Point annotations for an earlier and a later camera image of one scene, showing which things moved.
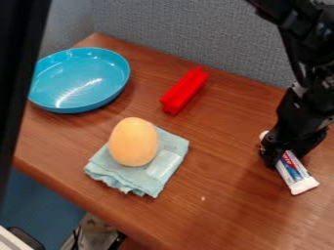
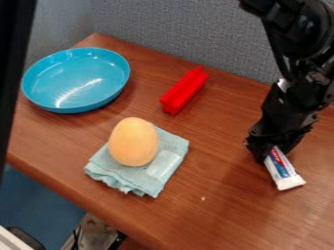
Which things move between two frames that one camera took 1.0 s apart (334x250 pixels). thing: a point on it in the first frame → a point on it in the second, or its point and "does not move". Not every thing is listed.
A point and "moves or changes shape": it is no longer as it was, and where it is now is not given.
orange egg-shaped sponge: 134,143 does not move
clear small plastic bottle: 163,165 does not move
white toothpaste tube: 294,171 moves or changes shape
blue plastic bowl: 78,78 does not move
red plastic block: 181,94 does not move
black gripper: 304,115 → 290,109
